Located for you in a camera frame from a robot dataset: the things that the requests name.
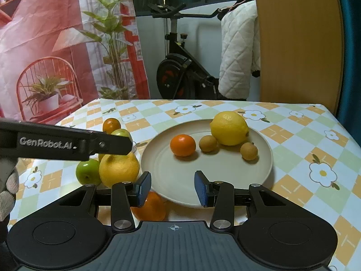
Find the yellow lemon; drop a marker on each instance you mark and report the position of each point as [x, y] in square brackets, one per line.
[118, 169]
[229, 128]

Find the white quilted blanket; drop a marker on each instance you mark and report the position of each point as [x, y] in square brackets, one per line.
[237, 56]

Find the orange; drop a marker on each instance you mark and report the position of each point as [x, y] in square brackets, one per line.
[182, 145]
[155, 206]
[110, 124]

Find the black exercise bike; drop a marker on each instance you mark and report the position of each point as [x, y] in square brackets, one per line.
[174, 73]

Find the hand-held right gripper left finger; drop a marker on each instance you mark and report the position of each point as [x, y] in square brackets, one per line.
[143, 187]

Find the green apple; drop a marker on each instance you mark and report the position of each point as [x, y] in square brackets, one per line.
[86, 172]

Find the brown longan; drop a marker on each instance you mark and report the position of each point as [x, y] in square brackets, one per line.
[208, 144]
[249, 151]

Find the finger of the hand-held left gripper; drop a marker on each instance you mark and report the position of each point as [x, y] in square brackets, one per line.
[56, 144]

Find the teal curtain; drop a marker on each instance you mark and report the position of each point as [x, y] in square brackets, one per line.
[352, 62]

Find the beige round plate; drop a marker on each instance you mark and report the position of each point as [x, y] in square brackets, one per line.
[234, 175]

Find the checkered floral tablecloth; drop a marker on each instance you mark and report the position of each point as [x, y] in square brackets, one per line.
[296, 152]

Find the person's left hand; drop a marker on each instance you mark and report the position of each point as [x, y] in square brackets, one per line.
[8, 186]

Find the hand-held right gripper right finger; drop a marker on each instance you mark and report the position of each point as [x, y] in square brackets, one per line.
[200, 189]

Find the wooden panel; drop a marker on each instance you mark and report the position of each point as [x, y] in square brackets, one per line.
[299, 48]

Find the yellow-green apple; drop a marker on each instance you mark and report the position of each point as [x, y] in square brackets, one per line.
[121, 133]

